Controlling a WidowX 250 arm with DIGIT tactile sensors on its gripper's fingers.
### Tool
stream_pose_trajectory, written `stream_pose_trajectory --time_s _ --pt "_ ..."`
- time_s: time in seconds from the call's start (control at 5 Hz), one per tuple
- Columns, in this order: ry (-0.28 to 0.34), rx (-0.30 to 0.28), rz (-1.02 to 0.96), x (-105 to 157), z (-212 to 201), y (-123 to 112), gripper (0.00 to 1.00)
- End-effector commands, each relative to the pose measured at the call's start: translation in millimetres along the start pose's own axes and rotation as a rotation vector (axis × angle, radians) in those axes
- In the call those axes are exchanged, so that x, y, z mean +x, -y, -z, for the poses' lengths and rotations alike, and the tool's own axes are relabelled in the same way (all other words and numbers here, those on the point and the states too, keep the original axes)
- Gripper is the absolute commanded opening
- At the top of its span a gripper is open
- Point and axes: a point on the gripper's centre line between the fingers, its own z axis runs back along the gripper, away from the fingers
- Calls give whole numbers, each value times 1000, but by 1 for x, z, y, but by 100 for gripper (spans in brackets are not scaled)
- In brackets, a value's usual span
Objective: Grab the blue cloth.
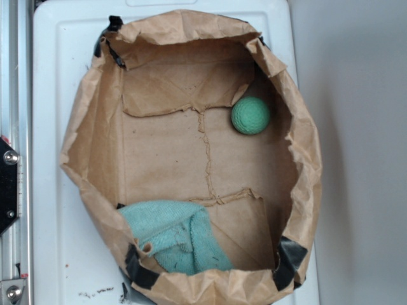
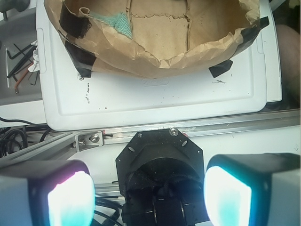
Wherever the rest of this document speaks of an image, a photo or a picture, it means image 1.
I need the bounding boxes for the aluminium frame rail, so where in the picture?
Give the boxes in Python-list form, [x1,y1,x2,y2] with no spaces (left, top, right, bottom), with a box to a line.
[1,1,35,304]

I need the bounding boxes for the white plastic tray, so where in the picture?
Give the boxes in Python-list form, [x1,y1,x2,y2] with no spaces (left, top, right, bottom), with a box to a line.
[31,0,321,305]

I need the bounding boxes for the silver corner bracket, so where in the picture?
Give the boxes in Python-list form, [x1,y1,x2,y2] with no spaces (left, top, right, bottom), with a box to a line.
[1,279,25,305]

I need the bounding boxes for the brown paper bag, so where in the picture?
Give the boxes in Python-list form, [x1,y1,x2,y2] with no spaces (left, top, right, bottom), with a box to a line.
[60,10,322,304]

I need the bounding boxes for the black corner bracket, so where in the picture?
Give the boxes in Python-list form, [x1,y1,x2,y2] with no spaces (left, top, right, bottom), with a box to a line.
[0,136,20,236]

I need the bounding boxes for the green textured ball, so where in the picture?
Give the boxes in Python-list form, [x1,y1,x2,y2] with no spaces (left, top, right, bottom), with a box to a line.
[231,97,271,135]

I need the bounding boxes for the light blue cloth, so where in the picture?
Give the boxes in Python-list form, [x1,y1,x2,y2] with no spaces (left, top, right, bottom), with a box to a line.
[118,200,234,276]

